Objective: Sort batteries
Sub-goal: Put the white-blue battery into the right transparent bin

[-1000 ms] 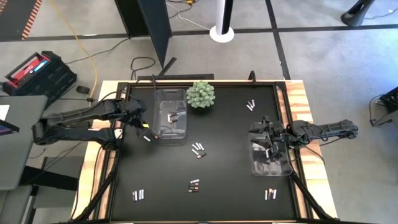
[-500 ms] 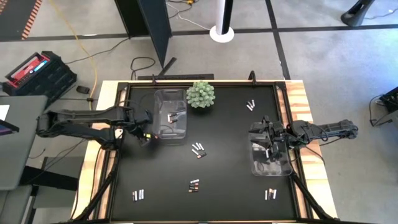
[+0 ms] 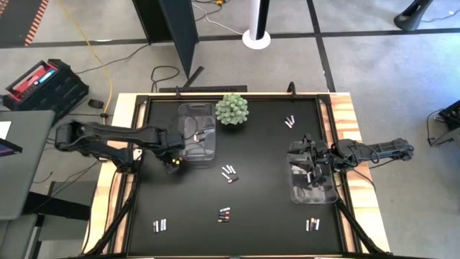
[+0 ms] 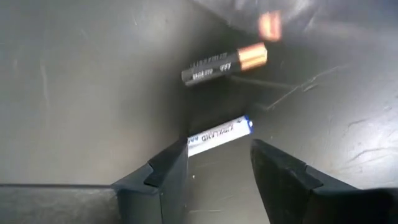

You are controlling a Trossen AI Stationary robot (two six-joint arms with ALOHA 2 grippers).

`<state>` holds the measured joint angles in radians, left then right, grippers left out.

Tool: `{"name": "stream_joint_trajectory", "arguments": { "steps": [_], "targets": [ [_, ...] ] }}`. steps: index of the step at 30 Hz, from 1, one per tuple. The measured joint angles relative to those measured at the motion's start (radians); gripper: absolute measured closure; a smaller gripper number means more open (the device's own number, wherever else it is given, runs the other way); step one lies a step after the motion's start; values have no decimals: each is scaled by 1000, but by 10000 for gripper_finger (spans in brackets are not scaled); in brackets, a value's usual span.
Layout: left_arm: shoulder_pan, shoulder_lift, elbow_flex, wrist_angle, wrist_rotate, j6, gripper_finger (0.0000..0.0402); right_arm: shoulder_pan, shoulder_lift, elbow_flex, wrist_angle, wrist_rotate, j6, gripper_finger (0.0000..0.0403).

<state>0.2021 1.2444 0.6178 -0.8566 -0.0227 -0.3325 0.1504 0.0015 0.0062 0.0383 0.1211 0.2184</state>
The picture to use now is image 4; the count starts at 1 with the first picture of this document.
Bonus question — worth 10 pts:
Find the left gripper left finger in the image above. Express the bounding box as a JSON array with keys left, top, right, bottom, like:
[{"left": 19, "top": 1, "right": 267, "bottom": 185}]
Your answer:
[{"left": 0, "top": 138, "right": 190, "bottom": 224}]

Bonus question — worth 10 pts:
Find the white AAA battery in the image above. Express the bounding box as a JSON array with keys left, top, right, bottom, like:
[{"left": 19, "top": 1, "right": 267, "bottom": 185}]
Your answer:
[{"left": 186, "top": 114, "right": 254, "bottom": 157}]

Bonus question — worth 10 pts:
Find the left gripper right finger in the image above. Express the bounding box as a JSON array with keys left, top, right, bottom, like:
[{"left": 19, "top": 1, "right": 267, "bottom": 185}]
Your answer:
[{"left": 250, "top": 139, "right": 398, "bottom": 224}]

